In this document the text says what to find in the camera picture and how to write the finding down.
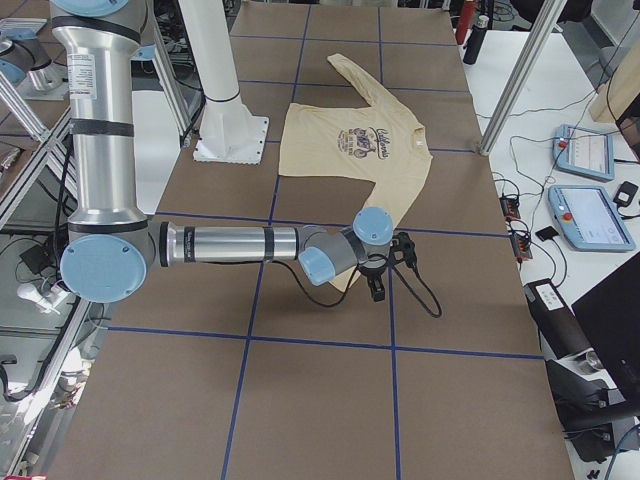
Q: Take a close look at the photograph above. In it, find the black monitor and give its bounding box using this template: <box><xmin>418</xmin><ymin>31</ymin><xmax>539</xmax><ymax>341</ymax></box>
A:
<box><xmin>572</xmin><ymin>255</ymin><xmax>639</xmax><ymax>399</ymax></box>

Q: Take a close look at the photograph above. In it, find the black water bottle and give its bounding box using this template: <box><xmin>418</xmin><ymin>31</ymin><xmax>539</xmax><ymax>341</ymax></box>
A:
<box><xmin>462</xmin><ymin>14</ymin><xmax>490</xmax><ymax>65</ymax></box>

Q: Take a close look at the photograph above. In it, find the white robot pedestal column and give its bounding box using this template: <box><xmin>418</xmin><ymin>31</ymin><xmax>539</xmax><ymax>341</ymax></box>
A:
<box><xmin>179</xmin><ymin>0</ymin><xmax>269</xmax><ymax>165</ymax></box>

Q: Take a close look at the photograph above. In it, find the cream long-sleeve printed shirt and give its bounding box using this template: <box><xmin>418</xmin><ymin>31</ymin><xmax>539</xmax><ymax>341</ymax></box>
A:
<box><xmin>279</xmin><ymin>54</ymin><xmax>432</xmax><ymax>291</ymax></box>

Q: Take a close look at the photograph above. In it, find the aluminium frame post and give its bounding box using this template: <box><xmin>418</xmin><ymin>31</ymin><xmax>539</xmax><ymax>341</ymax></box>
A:
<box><xmin>478</xmin><ymin>0</ymin><xmax>567</xmax><ymax>156</ymax></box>

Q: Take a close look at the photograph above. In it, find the blue teach pendant near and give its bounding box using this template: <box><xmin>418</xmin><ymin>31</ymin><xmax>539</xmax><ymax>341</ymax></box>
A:
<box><xmin>547</xmin><ymin>185</ymin><xmax>636</xmax><ymax>252</ymax></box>

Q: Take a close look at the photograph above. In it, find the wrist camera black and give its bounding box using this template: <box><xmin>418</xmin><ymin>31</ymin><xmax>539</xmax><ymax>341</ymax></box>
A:
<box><xmin>389</xmin><ymin>232</ymin><xmax>418</xmax><ymax>270</ymax></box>

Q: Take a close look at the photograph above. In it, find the blue teach pendant far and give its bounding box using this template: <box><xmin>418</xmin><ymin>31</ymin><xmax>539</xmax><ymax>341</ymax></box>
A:
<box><xmin>552</xmin><ymin>124</ymin><xmax>615</xmax><ymax>182</ymax></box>

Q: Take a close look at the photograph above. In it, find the blue teach pendant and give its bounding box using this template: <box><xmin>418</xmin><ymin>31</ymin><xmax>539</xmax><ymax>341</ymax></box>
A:
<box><xmin>547</xmin><ymin>185</ymin><xmax>636</xmax><ymax>252</ymax></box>
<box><xmin>552</xmin><ymin>124</ymin><xmax>615</xmax><ymax>182</ymax></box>

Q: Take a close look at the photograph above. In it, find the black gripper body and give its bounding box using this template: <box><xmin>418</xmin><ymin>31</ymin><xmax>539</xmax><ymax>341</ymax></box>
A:
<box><xmin>358</xmin><ymin>245</ymin><xmax>389</xmax><ymax>286</ymax></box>

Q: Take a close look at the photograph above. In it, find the black label box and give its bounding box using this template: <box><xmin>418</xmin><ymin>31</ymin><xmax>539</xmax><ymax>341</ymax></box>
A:
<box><xmin>523</xmin><ymin>279</ymin><xmax>592</xmax><ymax>358</ymax></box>

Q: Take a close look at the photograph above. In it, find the red cylinder bottle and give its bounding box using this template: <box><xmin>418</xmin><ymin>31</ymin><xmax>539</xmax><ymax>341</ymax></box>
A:
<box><xmin>455</xmin><ymin>0</ymin><xmax>477</xmax><ymax>45</ymax></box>

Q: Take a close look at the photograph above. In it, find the small black phone device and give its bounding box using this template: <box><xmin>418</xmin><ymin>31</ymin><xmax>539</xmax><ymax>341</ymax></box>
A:
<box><xmin>535</xmin><ymin>226</ymin><xmax>558</xmax><ymax>242</ymax></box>

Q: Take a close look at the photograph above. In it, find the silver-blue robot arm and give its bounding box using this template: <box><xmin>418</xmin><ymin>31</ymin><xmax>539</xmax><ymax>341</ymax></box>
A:
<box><xmin>51</xmin><ymin>1</ymin><xmax>393</xmax><ymax>303</ymax></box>

